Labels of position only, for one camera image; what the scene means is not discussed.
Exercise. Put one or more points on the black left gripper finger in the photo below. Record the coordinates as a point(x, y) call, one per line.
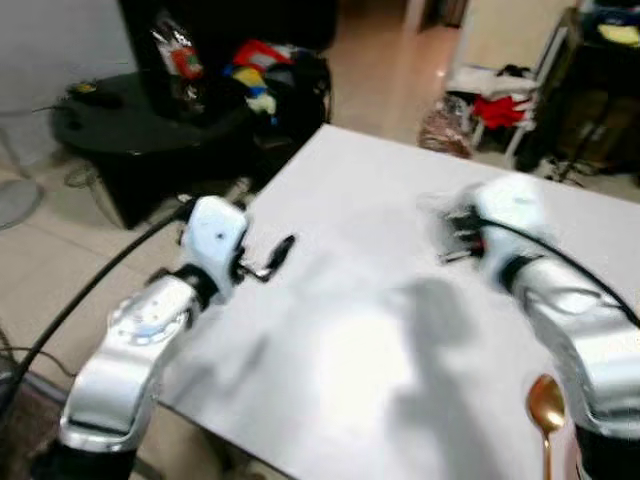
point(277, 255)

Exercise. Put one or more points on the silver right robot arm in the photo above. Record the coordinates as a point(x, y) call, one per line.
point(580, 320)

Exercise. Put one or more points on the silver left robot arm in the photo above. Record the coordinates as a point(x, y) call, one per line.
point(135, 340)

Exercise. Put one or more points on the brown patterned bag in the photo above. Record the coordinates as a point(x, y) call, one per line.
point(446, 130)

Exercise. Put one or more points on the red cloth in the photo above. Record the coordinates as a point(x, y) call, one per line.
point(500, 110)

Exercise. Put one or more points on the white chair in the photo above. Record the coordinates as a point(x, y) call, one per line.
point(520, 85)

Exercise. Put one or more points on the black round side table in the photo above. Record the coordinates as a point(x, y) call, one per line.
point(140, 135)

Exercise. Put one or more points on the gold metal spoon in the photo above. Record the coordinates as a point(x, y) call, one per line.
point(546, 405)

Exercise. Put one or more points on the red yellow blue toy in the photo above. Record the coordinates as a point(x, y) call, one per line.
point(255, 72)

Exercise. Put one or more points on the dark storage shelf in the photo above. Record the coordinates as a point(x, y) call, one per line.
point(595, 95)

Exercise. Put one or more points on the clear snack bag red label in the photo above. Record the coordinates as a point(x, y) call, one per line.
point(180, 58)

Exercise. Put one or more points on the small black yellow gadget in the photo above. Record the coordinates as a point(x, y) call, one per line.
point(88, 92)

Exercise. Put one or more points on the yellow item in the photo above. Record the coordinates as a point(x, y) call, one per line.
point(620, 35)

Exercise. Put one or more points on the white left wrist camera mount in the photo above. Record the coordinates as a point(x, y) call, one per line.
point(215, 235)

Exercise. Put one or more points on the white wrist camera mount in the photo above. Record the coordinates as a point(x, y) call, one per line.
point(215, 235)
point(512, 215)

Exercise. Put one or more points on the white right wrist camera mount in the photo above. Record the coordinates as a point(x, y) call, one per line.
point(512, 215)

